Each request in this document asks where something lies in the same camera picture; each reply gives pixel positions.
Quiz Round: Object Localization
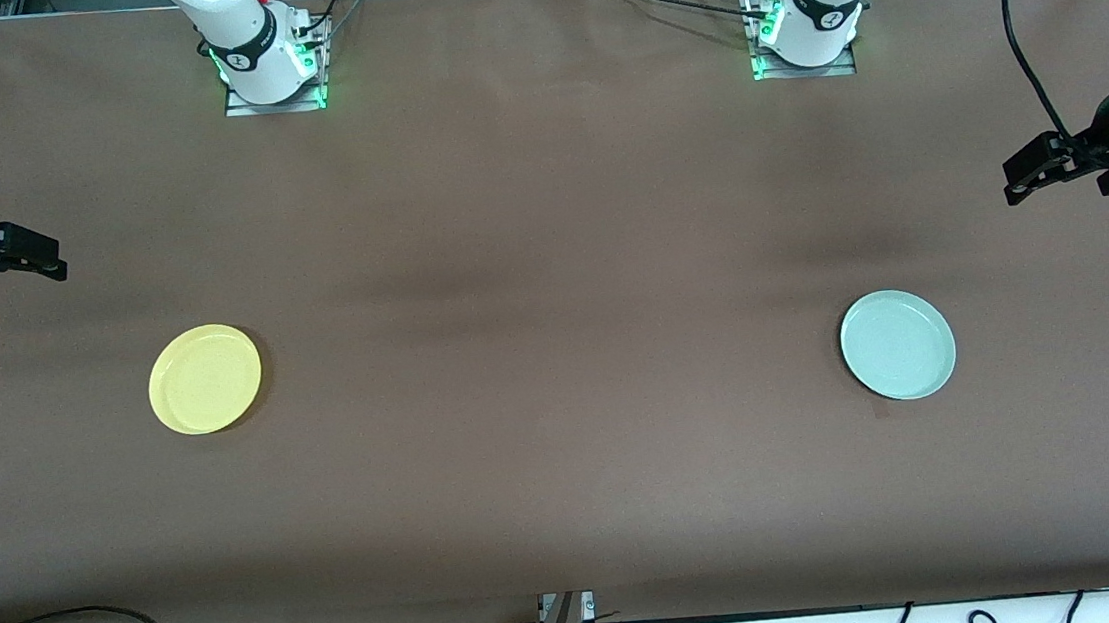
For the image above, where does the pale green plate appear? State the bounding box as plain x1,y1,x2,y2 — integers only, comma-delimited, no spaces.
835,284,961,407

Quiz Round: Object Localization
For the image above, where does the yellow plate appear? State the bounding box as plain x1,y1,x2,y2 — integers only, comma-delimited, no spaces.
143,319,268,440

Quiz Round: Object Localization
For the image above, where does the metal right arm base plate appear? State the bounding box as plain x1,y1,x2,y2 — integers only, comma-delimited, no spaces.
218,20,337,118

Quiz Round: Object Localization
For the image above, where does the brown table cover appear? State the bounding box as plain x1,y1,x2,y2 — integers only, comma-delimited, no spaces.
0,0,1109,623

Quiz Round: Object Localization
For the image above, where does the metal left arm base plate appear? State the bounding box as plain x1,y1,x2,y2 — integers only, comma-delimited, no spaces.
743,0,858,84

